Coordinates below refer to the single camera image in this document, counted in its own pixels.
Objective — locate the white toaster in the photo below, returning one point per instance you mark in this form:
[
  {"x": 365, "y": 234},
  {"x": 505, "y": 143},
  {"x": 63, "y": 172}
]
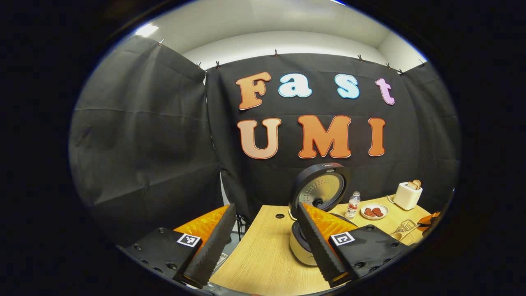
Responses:
[{"x": 407, "y": 197}]

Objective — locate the black rice cooker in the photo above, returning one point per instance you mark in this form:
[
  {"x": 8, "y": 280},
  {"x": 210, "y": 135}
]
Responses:
[{"x": 324, "y": 187}]

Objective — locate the small clear drink bottle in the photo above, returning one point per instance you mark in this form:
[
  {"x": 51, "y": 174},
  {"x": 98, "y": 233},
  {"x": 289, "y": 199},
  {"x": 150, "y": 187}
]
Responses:
[{"x": 352, "y": 204}]

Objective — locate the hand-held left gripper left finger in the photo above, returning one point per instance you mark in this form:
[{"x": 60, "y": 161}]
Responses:
[{"x": 213, "y": 246}]

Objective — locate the white round plate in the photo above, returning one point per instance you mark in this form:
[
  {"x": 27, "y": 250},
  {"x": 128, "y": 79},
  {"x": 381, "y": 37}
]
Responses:
[{"x": 374, "y": 216}]

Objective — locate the ceiling light panel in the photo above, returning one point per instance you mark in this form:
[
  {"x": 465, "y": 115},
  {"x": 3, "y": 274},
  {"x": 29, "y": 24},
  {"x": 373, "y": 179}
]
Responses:
[{"x": 146, "y": 29}]

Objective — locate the black backdrop cloth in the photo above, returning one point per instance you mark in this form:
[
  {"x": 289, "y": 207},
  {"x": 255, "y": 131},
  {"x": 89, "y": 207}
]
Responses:
[{"x": 139, "y": 135}]

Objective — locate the wooden spoon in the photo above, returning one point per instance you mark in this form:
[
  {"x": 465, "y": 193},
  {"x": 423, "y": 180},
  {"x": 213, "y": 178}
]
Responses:
[{"x": 407, "y": 237}]

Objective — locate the red meat piece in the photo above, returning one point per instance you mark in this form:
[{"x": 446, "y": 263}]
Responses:
[
  {"x": 368, "y": 212},
  {"x": 378, "y": 211}
]

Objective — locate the toast slice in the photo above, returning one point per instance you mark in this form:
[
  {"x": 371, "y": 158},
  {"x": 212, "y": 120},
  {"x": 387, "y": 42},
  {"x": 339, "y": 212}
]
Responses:
[
  {"x": 412, "y": 186},
  {"x": 417, "y": 183}
]

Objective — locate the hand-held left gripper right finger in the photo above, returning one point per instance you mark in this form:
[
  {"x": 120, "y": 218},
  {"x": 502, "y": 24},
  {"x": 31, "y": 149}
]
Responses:
[{"x": 318, "y": 246}]

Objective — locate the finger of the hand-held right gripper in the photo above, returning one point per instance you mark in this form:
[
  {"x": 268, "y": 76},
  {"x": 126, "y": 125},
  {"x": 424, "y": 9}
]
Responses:
[{"x": 429, "y": 220}]

